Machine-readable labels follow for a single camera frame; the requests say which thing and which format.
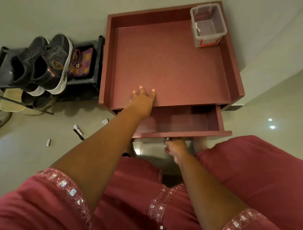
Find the person's left hand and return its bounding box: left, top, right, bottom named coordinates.
left=129, top=86, right=156, bottom=120

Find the person's right hand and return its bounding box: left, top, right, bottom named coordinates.
left=164, top=139, right=190, bottom=164

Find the red tray table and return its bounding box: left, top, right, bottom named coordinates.
left=98, top=1, right=246, bottom=117

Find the black shoe rack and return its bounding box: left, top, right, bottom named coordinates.
left=0, top=35, right=105, bottom=116

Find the purple orange checked cloth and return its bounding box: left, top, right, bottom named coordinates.
left=67, top=47, right=95, bottom=77

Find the dark grey sneaker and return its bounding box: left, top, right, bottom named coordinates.
left=10, top=36, right=49, bottom=96
left=32, top=33, right=74, bottom=95

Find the clear plastic box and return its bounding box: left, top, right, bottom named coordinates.
left=190, top=3, right=228, bottom=48

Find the person's right forearm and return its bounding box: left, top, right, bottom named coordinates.
left=177, top=153, right=249, bottom=230

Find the person's left forearm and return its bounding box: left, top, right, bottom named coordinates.
left=51, top=105, right=145, bottom=211

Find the black plastic tray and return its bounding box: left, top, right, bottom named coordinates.
left=67, top=44, right=98, bottom=80

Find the pink embroidered tunic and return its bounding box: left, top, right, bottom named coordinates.
left=0, top=135, right=303, bottom=230

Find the olive brown sandal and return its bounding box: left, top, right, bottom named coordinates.
left=21, top=91, right=57, bottom=112

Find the beige slipper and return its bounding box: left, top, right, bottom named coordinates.
left=0, top=88, right=27, bottom=112

